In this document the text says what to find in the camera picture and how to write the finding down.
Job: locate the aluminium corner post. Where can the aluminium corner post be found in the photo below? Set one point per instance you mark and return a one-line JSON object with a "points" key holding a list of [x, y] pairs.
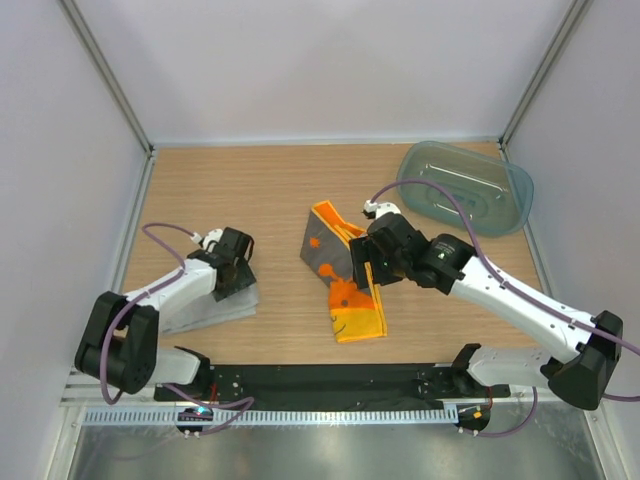
{"points": [[559, 41], [88, 41]]}

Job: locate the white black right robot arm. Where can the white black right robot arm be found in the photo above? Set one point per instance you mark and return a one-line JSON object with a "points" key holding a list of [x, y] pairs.
{"points": [[580, 351]]}

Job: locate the teal transparent plastic tub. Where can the teal transparent plastic tub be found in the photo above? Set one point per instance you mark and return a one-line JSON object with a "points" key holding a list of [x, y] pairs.
{"points": [[495, 195]]}

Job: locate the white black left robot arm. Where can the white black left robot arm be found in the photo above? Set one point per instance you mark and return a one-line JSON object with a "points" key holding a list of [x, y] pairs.
{"points": [[120, 343]]}

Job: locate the left aluminium corner post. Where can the left aluminium corner post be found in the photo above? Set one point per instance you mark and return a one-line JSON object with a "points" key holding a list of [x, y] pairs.
{"points": [[88, 41]]}

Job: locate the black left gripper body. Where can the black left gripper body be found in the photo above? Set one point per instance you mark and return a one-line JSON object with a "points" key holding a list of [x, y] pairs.
{"points": [[242, 278]]}

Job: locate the aluminium frame rail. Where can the aluminium frame rail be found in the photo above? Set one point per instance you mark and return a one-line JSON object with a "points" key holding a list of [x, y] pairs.
{"points": [[83, 390]]}

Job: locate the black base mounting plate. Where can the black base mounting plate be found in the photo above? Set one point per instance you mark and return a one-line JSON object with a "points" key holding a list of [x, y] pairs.
{"points": [[341, 388]]}

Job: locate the right aluminium corner post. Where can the right aluminium corner post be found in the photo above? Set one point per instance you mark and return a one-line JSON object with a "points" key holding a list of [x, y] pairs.
{"points": [[559, 41]]}

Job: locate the orange yellow grey giraffe towel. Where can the orange yellow grey giraffe towel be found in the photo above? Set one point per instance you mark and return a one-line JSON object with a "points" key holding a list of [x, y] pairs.
{"points": [[356, 313]]}

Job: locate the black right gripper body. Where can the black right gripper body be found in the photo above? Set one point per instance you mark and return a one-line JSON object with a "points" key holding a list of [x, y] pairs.
{"points": [[387, 270]]}

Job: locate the white slotted cable duct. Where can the white slotted cable duct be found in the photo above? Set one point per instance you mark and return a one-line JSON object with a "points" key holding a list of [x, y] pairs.
{"points": [[197, 416]]}

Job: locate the light grey panda towel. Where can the light grey panda towel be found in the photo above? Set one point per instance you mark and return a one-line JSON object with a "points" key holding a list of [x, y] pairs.
{"points": [[206, 311]]}

